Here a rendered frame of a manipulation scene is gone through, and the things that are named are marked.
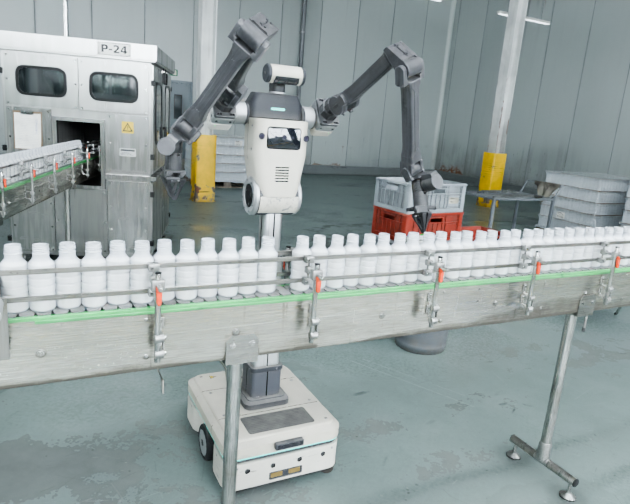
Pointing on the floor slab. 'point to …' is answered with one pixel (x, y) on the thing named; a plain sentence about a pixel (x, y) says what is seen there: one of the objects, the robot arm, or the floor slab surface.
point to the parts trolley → (513, 199)
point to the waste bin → (423, 343)
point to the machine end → (70, 126)
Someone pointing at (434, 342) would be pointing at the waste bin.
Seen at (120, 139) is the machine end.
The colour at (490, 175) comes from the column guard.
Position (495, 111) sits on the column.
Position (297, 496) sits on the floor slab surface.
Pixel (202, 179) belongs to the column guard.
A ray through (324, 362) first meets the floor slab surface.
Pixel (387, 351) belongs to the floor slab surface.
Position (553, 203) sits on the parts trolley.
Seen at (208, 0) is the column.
